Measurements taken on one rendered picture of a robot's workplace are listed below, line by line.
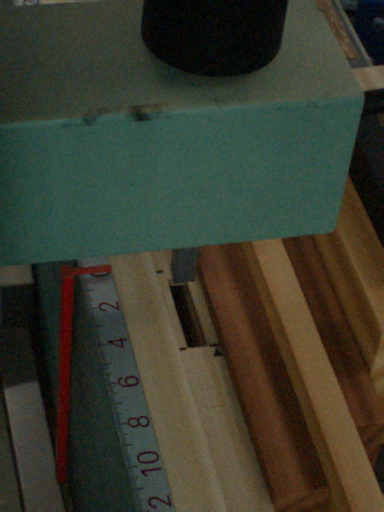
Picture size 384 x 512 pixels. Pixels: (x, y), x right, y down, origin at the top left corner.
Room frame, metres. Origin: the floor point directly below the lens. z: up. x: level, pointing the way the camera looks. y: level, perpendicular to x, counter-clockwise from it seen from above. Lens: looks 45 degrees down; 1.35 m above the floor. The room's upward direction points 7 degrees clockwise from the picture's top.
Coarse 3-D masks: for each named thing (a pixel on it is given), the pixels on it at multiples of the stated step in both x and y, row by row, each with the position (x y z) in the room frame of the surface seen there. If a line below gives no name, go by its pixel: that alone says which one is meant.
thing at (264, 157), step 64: (128, 0) 0.42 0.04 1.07; (0, 64) 0.37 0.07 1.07; (64, 64) 0.38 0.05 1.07; (128, 64) 0.38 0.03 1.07; (320, 64) 0.40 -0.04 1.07; (0, 128) 0.34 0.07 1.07; (64, 128) 0.35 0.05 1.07; (128, 128) 0.35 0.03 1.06; (192, 128) 0.36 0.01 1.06; (256, 128) 0.37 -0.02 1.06; (320, 128) 0.38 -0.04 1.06; (0, 192) 0.34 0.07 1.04; (64, 192) 0.35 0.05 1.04; (128, 192) 0.35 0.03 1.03; (192, 192) 0.36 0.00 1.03; (256, 192) 0.37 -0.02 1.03; (320, 192) 0.38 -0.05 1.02; (0, 256) 0.34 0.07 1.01; (64, 256) 0.35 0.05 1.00
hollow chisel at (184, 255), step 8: (184, 248) 0.39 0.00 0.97; (192, 248) 0.39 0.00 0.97; (176, 256) 0.39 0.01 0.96; (184, 256) 0.39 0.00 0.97; (192, 256) 0.39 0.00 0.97; (176, 264) 0.39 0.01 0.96; (184, 264) 0.39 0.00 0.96; (192, 264) 0.39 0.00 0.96; (176, 272) 0.39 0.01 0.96; (184, 272) 0.39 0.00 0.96; (192, 272) 0.39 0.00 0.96; (176, 280) 0.39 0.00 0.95; (184, 280) 0.39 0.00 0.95; (192, 280) 0.40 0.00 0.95
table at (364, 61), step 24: (336, 0) 0.70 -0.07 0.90; (360, 48) 0.65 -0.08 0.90; (48, 264) 0.45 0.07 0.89; (48, 288) 0.45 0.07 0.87; (48, 312) 0.45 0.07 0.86; (72, 360) 0.39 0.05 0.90; (72, 384) 0.39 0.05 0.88; (72, 408) 0.39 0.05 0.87; (72, 432) 0.38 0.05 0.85; (96, 456) 0.34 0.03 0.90; (96, 480) 0.33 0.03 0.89; (96, 504) 0.33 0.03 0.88
